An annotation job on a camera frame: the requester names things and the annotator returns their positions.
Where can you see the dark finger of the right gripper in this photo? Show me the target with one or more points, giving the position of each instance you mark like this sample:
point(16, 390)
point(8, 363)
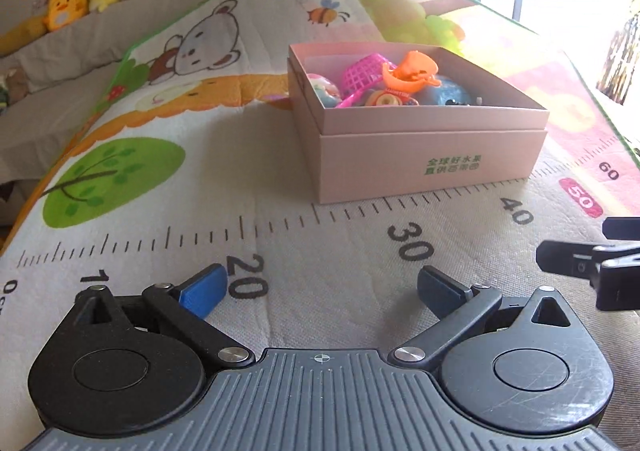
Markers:
point(621, 228)

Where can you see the pink toy camera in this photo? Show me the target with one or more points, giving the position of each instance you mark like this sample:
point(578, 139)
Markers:
point(326, 91)

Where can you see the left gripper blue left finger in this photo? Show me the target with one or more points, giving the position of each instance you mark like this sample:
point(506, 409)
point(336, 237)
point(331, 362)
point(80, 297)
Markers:
point(203, 292)

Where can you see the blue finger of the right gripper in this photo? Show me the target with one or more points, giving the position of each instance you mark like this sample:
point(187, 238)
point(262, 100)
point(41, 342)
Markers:
point(574, 260)

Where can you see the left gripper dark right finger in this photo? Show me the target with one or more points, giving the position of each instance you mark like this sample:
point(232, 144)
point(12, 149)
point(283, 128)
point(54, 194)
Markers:
point(440, 293)

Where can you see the orange plastic toy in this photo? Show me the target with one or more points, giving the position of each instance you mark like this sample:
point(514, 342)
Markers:
point(415, 72)

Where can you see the blue white tissue pack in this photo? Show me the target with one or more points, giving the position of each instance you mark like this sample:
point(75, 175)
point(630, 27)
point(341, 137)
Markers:
point(448, 92)

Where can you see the yellow duck plush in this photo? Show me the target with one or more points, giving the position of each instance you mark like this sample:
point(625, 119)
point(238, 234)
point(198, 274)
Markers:
point(61, 13)

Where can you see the pink cardboard box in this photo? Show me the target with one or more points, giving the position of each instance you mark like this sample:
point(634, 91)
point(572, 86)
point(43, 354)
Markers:
point(370, 152)

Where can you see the colourful cartoon play mat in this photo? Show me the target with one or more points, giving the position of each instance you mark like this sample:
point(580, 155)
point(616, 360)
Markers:
point(149, 196)

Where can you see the pink toy net scoop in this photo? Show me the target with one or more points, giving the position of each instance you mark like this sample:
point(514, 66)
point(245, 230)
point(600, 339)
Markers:
point(361, 76)

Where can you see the pink yellow cupcake toy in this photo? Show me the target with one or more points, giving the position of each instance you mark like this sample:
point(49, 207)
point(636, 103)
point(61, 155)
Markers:
point(386, 97)

